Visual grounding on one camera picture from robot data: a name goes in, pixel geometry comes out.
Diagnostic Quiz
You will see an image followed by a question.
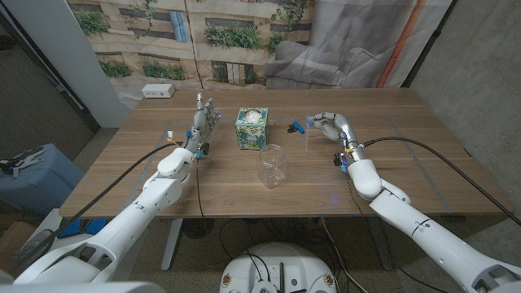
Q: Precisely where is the grey foot pedal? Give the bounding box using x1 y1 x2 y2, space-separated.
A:
14 230 55 261

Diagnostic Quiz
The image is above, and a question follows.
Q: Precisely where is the white robot torso base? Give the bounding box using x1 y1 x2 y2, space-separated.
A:
218 242 339 293

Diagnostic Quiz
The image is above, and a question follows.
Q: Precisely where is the blue-grey storage case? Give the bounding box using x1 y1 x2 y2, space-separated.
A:
0 142 85 221

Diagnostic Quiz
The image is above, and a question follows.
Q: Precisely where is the teal floral tissue box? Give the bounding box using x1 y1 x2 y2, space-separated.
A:
234 107 269 151

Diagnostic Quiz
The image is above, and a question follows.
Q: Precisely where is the clear plastic pipette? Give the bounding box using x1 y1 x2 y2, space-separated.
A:
304 120 313 155

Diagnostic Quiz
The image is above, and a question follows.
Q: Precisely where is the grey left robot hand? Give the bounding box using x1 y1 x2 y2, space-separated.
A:
182 92 222 160

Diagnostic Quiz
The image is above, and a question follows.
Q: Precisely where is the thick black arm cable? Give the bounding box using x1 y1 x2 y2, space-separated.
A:
7 141 185 278
357 136 521 227

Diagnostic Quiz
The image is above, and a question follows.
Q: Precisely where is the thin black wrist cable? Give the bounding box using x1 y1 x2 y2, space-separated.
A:
195 158 207 223
344 173 449 293

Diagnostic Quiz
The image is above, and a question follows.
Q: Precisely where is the thin black left wrist cable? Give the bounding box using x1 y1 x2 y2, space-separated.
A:
195 158 207 223

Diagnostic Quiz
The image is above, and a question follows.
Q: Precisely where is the blue flat panel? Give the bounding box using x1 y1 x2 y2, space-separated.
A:
59 218 109 239

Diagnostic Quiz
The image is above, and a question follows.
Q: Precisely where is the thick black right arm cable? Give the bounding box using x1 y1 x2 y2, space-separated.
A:
357 136 521 227

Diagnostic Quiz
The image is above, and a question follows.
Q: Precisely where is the white power strip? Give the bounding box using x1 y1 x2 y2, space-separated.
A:
141 83 176 99

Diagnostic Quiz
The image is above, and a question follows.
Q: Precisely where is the white floor platform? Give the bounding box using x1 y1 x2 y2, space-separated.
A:
30 208 82 249

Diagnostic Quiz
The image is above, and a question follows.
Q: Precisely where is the grey hand-held gripper tool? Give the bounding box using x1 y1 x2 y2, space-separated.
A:
0 145 46 179

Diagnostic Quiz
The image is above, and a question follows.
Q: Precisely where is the black floor cable tangle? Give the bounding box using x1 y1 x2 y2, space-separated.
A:
218 217 326 269

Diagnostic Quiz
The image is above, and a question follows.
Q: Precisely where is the grey floor cable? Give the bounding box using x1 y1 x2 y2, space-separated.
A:
320 217 360 293

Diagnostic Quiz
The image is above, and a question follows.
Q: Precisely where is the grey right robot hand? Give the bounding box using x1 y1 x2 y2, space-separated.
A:
306 112 366 164

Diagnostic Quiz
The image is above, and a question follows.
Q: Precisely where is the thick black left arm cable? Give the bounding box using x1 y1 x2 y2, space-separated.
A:
7 141 185 278

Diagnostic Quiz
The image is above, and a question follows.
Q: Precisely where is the clear plastic cup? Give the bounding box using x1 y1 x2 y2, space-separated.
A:
256 143 287 190

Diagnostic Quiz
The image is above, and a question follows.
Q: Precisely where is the black round perforated disc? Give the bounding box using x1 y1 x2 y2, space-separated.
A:
182 218 216 240

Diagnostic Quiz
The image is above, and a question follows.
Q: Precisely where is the printed fabric backdrop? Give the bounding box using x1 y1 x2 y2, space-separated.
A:
67 0 454 110

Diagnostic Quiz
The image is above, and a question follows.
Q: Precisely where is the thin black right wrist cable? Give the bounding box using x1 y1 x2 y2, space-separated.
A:
344 173 449 293

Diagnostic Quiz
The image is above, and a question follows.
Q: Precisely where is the brown cardboard box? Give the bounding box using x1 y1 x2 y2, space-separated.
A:
0 221 37 261

